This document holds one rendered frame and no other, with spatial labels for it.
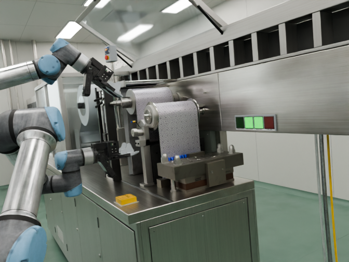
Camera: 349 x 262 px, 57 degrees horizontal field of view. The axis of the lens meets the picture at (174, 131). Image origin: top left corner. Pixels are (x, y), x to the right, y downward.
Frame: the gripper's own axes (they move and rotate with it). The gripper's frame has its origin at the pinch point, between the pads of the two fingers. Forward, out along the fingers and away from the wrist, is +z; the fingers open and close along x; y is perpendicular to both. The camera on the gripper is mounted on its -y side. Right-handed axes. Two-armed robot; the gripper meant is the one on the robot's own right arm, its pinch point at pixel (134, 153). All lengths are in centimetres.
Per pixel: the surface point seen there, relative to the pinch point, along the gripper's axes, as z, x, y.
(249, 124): 45, -30, 9
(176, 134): 23.5, -0.1, 6.0
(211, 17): 41, -14, 61
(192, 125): 33.7, -0.1, 9.6
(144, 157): 8.5, 7.9, -4.1
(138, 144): 6.1, 7.8, 2.9
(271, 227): 173, 83, -109
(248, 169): 278, 223, -88
